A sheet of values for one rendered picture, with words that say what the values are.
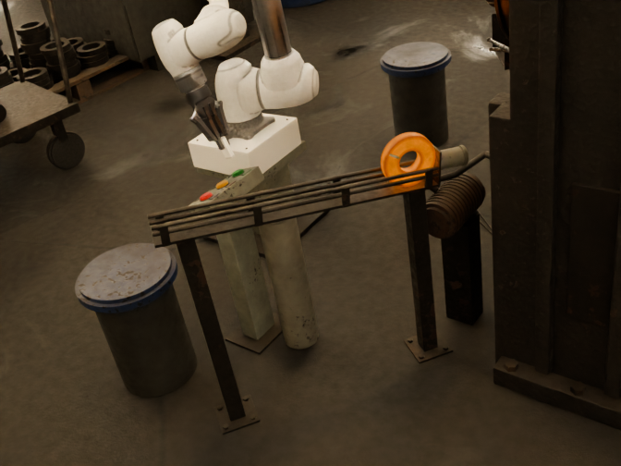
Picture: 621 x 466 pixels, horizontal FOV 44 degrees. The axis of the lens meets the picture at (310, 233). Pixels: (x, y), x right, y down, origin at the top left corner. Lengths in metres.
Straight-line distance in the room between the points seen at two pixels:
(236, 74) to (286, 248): 0.82
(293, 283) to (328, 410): 0.41
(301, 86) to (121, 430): 1.35
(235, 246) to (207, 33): 0.67
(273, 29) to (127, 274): 1.01
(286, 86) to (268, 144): 0.24
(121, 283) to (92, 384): 0.49
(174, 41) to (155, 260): 0.67
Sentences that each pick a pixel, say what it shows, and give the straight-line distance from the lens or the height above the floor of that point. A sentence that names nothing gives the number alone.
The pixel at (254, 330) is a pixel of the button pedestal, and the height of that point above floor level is 0.05.
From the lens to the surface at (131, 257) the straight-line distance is 2.50.
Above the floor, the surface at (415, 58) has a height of 0.43.
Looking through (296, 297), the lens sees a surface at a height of 0.22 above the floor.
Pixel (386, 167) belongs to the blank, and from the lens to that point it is 2.12.
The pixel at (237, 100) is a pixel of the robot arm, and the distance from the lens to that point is 2.94.
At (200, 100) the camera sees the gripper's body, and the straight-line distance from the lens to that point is 2.36.
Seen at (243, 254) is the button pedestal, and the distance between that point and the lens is 2.49.
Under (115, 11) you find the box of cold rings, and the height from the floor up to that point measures 0.44.
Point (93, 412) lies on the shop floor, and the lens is 2.66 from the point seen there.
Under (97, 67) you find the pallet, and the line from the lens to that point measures 5.13.
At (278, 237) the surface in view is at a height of 0.47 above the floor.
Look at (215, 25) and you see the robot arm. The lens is 2.24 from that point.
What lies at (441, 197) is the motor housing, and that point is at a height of 0.53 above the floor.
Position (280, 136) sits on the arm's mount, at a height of 0.44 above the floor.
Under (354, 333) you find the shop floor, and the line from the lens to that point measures 2.65.
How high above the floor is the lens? 1.75
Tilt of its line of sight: 33 degrees down
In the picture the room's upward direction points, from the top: 11 degrees counter-clockwise
